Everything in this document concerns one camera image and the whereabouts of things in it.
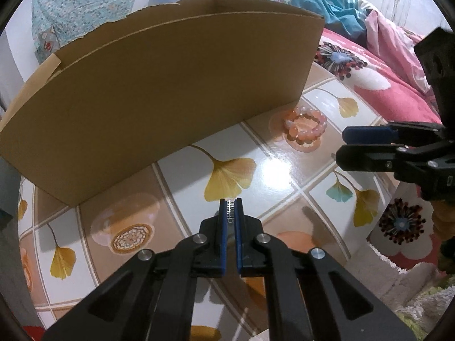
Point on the blue printed blanket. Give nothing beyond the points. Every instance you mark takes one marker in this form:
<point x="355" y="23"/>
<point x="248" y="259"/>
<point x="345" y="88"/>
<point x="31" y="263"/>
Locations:
<point x="330" y="7"/>

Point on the brown cardboard box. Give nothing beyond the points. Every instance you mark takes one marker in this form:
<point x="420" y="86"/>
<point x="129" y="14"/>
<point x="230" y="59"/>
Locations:
<point x="160" y="96"/>

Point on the white fluffy robe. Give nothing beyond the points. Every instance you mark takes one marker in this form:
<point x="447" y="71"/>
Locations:
<point x="405" y="284"/>

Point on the light pink quilt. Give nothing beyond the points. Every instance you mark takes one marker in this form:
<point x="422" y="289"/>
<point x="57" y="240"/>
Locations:
<point x="391" y="42"/>

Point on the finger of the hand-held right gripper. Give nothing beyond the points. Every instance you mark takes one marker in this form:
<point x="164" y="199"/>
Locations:
<point x="366" y="135"/>
<point x="362" y="158"/>

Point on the green fluffy rug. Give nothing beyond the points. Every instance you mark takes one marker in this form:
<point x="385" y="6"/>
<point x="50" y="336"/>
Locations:
<point x="423" y="312"/>

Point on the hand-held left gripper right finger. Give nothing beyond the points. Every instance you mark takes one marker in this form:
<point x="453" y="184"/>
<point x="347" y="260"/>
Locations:
<point x="240" y="238"/>

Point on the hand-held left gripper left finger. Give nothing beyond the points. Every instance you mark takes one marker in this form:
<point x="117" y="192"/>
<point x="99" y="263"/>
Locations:
<point x="222" y="238"/>

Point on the pink floral blanket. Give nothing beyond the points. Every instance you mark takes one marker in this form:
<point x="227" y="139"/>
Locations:
<point x="384" y="103"/>

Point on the teal patterned cloth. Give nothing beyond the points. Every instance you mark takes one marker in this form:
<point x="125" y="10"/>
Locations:
<point x="81" y="7"/>

